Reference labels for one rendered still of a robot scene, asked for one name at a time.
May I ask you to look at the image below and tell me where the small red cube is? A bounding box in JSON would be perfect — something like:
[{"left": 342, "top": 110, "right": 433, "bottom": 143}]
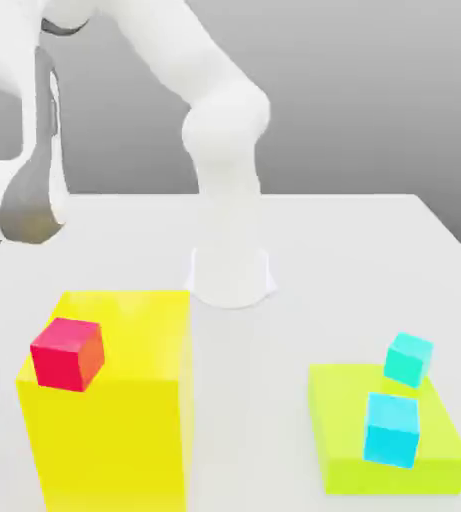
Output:
[{"left": 29, "top": 317, "right": 106, "bottom": 393}]

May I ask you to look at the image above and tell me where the small turquoise cube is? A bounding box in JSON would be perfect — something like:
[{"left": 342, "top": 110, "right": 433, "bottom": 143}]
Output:
[{"left": 383, "top": 331, "right": 435, "bottom": 390}]

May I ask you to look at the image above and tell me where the large yellow box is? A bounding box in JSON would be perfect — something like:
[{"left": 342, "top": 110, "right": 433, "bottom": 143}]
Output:
[{"left": 15, "top": 290, "right": 194, "bottom": 512}]

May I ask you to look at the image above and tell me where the large lime green box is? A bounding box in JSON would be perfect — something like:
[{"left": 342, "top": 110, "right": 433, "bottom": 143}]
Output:
[{"left": 308, "top": 362, "right": 461, "bottom": 496}]

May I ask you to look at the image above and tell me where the small cyan cube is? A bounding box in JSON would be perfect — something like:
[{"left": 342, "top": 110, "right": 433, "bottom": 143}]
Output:
[{"left": 362, "top": 391, "right": 421, "bottom": 470}]

